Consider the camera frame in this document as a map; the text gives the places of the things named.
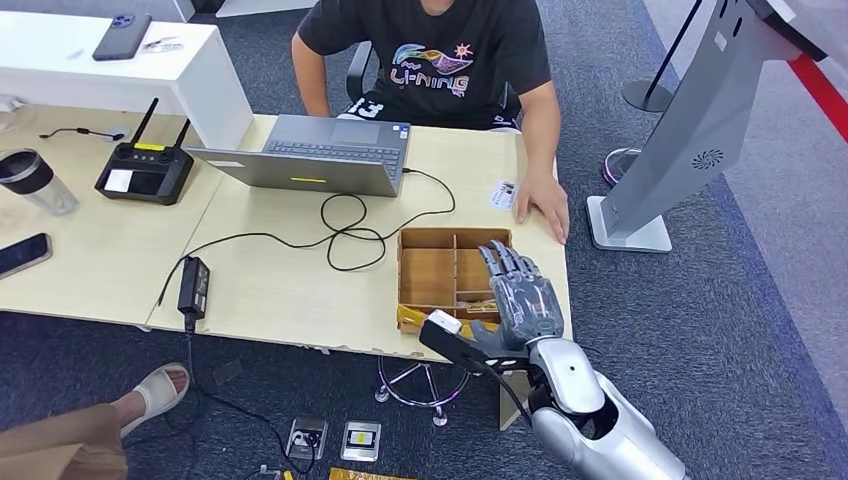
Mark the black stanchion post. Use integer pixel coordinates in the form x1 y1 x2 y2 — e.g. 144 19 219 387
621 0 708 114

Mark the dark smartphone with camera bump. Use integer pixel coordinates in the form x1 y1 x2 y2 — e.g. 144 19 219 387
91 14 154 62

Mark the white ID card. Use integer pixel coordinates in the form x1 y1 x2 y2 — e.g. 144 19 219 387
490 180 518 212

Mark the white cabinet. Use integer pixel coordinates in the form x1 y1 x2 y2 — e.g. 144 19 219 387
0 9 255 150

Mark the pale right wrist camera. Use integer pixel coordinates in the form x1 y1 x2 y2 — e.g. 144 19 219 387
427 309 464 336

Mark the floor socket with yellow label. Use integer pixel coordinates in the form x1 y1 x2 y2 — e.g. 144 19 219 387
340 420 384 464

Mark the black laptop charger cable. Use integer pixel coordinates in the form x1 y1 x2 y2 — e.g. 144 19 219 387
157 167 458 307

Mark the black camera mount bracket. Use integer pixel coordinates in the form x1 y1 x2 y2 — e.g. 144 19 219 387
418 319 531 372

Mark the wooden divider box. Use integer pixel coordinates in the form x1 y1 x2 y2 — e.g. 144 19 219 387
396 227 515 336

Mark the black smartphone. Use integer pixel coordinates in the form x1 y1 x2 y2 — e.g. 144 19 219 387
0 233 54 282

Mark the grey laptop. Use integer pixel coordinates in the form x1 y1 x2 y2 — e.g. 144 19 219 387
185 114 412 199

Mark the grey kiosk stand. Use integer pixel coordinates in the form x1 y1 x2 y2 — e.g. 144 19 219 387
586 0 848 255

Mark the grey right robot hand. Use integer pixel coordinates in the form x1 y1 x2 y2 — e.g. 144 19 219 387
468 239 566 356

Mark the yellow floor tape square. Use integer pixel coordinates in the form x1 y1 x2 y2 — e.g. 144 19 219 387
329 466 419 480

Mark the black remote controller with antennas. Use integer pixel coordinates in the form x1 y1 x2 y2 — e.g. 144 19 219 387
93 97 195 207

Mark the floor socket with plug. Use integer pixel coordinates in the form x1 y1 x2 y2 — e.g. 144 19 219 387
286 415 331 463

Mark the black power adapter brick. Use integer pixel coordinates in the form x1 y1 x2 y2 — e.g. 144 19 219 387
177 256 211 318

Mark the yellow plastic strip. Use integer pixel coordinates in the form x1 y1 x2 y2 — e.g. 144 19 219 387
397 304 501 335

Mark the thin black desk cable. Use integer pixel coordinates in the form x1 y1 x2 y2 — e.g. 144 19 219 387
38 127 127 142

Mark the red barrier belt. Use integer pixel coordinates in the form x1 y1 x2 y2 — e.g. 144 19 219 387
788 52 848 144

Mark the black mains power cord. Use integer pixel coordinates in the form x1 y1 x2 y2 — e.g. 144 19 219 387
122 314 316 480

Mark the person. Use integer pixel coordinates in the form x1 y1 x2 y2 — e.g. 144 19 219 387
291 0 571 246
0 362 191 480

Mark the person's foot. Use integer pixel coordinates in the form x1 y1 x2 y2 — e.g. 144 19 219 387
117 362 191 439

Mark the person's left hand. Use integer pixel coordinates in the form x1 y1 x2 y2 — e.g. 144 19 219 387
513 173 571 246

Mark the clear tumbler with black sleeve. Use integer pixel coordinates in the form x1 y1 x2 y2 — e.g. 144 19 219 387
0 148 81 217

